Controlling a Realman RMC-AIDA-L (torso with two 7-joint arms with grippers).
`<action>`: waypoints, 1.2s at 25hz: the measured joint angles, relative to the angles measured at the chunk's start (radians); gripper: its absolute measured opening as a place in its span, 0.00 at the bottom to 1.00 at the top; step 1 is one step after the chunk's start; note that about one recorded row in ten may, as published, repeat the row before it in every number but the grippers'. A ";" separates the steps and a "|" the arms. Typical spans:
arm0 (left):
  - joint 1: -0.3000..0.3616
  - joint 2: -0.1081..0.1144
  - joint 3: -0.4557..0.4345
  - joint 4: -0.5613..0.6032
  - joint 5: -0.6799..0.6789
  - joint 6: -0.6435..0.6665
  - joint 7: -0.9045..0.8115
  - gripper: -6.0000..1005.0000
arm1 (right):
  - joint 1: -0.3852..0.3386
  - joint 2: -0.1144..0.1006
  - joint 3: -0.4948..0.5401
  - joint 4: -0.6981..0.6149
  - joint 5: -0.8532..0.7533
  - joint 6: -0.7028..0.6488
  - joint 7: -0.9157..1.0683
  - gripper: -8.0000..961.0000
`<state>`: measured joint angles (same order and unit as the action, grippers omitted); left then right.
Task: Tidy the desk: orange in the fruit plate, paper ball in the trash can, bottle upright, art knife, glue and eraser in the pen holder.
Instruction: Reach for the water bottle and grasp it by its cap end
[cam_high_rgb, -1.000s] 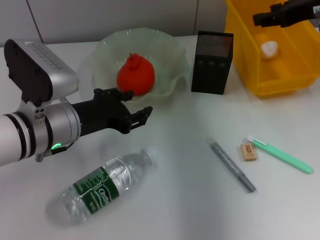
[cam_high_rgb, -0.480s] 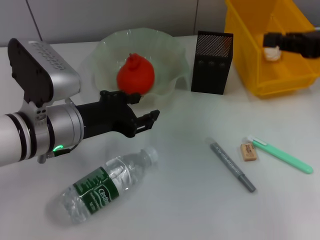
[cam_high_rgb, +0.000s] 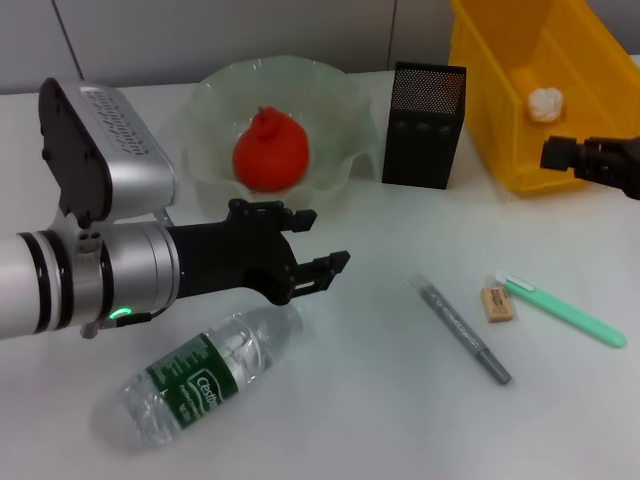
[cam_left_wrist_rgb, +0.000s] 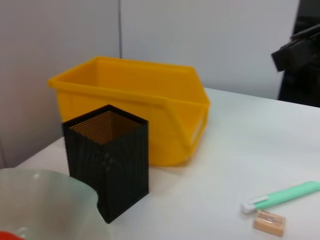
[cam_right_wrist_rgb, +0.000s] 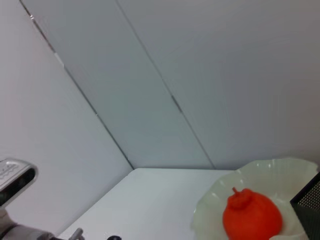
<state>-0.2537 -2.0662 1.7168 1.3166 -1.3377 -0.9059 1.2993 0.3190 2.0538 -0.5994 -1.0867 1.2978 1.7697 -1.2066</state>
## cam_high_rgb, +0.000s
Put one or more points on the red tomato-shaped object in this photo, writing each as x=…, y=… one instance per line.
x=272, y=155

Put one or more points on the white paper ball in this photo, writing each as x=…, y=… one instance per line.
x=546, y=105

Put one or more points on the yellow plastic storage bin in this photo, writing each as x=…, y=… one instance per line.
x=575, y=75

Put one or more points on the clear water bottle green label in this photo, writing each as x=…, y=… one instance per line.
x=200, y=385

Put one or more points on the grey glitter pen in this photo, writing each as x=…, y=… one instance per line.
x=460, y=330

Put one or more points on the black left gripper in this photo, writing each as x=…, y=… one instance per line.
x=235, y=255

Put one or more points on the tan rectangular eraser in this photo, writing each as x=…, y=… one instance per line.
x=497, y=305

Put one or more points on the green glass fruit bowl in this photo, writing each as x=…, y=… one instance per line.
x=330, y=110

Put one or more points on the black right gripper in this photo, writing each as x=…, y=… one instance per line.
x=625, y=165

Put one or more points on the mint green retractable pen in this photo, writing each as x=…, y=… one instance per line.
x=560, y=312

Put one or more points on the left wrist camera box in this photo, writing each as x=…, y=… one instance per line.
x=110, y=155

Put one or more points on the black mesh pen holder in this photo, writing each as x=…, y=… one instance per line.
x=420, y=150

